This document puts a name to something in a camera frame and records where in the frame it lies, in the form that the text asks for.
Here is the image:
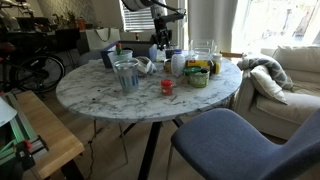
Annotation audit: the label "green lidded container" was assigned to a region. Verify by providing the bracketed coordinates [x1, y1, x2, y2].
[181, 65, 210, 89]

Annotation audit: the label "yellow box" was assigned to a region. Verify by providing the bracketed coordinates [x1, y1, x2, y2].
[185, 59, 214, 71]

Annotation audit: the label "small jar with red lid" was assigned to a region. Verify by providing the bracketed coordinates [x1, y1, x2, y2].
[160, 78, 174, 97]

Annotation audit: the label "black and yellow jar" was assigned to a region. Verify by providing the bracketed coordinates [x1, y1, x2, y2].
[209, 61, 222, 76]

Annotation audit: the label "blue upholstered chair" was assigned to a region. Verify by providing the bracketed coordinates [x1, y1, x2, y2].
[170, 107, 320, 180]

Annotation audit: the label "small white jar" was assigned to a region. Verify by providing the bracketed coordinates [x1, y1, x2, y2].
[211, 53, 223, 66]

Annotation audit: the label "potted plant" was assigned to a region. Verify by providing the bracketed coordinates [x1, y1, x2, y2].
[64, 10, 78, 29]

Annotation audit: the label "wooden handle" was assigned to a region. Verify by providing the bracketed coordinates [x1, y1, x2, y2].
[219, 50, 244, 59]

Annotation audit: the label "clear tumbler with blue stripes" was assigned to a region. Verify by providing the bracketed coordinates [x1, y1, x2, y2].
[113, 58, 140, 94]

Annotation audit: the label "orange canister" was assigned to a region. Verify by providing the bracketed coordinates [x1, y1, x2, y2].
[77, 16, 87, 31]

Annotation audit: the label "clear round plastic container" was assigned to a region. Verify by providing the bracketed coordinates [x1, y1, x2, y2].
[107, 49, 134, 73]

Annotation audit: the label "cream pillow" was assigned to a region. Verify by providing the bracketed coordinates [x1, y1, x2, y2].
[249, 64, 289, 105]

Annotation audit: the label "beige sofa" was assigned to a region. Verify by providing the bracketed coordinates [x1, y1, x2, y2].
[234, 44, 320, 141]

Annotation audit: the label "wooden bench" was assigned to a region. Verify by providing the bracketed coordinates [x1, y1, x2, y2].
[14, 89, 86, 180]

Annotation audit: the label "blue box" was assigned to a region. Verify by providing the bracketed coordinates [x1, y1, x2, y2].
[100, 40, 158, 69]

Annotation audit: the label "patterned grey white cloth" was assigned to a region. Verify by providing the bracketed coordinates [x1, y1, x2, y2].
[134, 55, 158, 77]

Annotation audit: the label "black table legs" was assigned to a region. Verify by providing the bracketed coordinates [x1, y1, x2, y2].
[119, 116, 184, 180]

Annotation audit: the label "green bottle with red cap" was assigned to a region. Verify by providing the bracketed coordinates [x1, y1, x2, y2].
[114, 42, 123, 56]

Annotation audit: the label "white window blinds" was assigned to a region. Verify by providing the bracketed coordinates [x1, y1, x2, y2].
[119, 0, 161, 33]

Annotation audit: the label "black cabinet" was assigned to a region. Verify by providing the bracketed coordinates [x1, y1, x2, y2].
[53, 28, 81, 51]

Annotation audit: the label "grey patterned blanket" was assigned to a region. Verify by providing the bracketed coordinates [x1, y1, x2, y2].
[237, 54, 294, 91]

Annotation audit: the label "white bottle with blue cap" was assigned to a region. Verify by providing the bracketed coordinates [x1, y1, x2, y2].
[170, 48, 186, 78]

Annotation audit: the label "black bicycle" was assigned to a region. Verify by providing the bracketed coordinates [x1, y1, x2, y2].
[0, 41, 67, 94]

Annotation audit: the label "beige curtain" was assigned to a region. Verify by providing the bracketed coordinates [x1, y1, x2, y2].
[187, 0, 239, 54]

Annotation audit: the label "clear plastic bin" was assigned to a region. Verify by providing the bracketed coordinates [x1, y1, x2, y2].
[189, 38, 216, 61]

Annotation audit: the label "green rail tool red knob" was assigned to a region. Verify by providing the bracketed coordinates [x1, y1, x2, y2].
[0, 91, 49, 171]

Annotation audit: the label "white lampshade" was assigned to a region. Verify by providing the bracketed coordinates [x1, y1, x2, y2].
[0, 96, 18, 128]

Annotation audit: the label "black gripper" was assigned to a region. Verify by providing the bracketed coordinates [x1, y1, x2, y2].
[153, 16, 172, 51]

